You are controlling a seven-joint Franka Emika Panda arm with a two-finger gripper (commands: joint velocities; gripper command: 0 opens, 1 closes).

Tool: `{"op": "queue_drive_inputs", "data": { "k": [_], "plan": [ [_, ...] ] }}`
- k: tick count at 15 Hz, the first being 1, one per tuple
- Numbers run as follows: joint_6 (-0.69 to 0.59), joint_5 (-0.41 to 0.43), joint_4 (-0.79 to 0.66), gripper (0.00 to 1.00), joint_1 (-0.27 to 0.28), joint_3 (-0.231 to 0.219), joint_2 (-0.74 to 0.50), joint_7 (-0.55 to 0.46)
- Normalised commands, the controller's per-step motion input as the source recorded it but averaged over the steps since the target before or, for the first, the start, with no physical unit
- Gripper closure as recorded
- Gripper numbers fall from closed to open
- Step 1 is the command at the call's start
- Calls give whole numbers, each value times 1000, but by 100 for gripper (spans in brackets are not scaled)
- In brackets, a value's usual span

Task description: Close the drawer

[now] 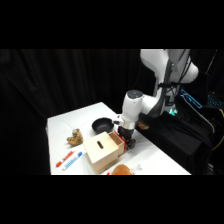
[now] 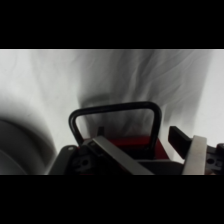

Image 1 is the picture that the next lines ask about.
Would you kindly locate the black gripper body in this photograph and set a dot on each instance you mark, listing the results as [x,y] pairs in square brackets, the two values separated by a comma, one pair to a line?
[126,132]

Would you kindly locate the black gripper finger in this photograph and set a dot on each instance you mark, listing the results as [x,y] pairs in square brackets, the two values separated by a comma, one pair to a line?
[127,145]
[133,143]

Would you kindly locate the wooden drawer with red front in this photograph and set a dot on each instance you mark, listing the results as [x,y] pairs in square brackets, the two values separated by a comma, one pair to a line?
[117,139]

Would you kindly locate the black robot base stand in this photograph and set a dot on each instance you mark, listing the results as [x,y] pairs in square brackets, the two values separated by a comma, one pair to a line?
[180,136]

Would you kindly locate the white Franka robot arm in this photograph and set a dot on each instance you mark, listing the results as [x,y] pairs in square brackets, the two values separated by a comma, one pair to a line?
[133,106]

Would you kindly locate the light wooden drawer box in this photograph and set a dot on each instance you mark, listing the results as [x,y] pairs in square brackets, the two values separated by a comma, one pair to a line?
[100,153]

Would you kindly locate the small tan object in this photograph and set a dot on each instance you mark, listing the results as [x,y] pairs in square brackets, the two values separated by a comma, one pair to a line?
[142,125]

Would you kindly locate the black round bowl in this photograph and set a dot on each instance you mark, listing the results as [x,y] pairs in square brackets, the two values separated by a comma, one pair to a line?
[102,125]

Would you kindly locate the orange round plush toy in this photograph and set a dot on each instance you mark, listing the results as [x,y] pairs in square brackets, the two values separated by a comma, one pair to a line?
[122,169]

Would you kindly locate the small green indicator light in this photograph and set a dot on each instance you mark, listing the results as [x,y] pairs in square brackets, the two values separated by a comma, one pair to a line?
[172,111]

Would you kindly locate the brown teddy bear toy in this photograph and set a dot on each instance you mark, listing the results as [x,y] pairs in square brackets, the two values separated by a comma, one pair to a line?
[75,137]

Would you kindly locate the blue and white marker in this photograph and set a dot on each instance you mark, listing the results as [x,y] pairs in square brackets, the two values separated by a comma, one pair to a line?
[71,161]

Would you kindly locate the red and white marker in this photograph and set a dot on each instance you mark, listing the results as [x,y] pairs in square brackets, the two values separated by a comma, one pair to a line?
[64,159]

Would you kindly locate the blue lit device strip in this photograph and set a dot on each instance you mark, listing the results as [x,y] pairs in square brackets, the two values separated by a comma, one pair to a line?
[191,98]

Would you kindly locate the black curtain backdrop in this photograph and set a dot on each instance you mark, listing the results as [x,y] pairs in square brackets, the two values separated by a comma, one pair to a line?
[50,80]

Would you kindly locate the blue lit keyboard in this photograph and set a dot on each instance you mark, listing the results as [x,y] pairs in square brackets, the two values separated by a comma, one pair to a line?
[216,101]

